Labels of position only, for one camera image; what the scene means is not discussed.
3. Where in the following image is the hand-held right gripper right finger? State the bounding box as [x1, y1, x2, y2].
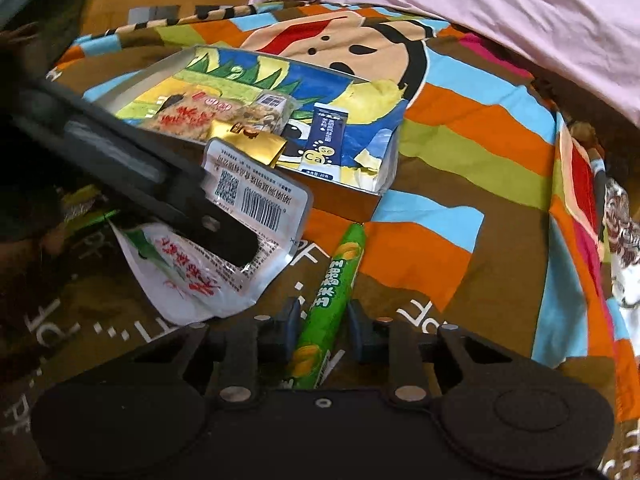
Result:
[348, 300, 516, 407]

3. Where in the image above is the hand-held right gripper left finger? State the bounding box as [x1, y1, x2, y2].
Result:
[135, 299, 303, 407]

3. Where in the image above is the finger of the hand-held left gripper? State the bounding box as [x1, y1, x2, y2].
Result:
[170, 194, 259, 267]

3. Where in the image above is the white barcode snack packet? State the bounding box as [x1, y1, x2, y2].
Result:
[201, 137, 315, 273]

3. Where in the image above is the green corn sausage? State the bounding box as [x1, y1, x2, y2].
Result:
[289, 222, 367, 391]

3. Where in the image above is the gold snack packet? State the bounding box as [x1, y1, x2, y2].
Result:
[207, 121, 288, 167]

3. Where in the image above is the clear nut bar packet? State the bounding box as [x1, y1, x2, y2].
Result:
[235, 91, 298, 136]

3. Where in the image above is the blue stick packet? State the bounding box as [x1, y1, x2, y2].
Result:
[295, 102, 348, 183]

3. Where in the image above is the shallow cartoon printed box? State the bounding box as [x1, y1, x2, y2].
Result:
[92, 44, 405, 223]

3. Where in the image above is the yellow green snack packet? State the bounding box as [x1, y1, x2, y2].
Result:
[62, 185, 121, 226]

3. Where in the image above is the white red-lettered snack packet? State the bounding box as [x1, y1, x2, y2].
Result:
[109, 220, 301, 325]

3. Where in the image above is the orange rice cracker packet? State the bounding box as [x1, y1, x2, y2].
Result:
[140, 87, 236, 141]

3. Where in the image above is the cartoon printed brown blanket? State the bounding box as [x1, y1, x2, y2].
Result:
[0, 0, 640, 480]

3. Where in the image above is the pink bed sheet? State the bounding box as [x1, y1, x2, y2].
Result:
[250, 0, 640, 126]

